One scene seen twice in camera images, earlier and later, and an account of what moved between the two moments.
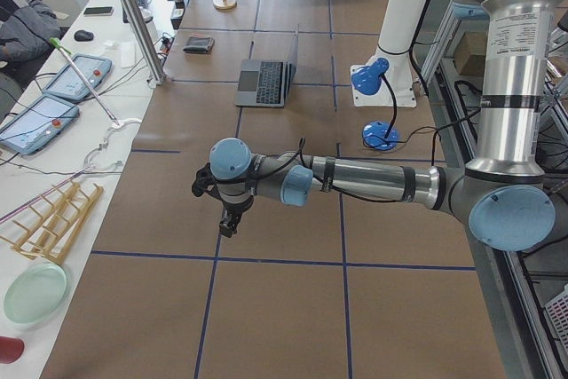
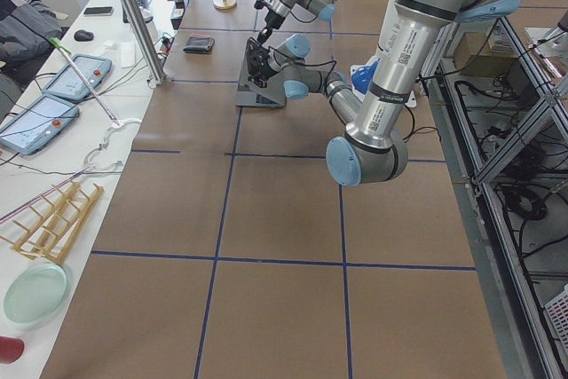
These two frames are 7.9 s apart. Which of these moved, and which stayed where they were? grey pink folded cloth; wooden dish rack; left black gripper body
Moved: left black gripper body
Stayed: wooden dish rack; grey pink folded cloth
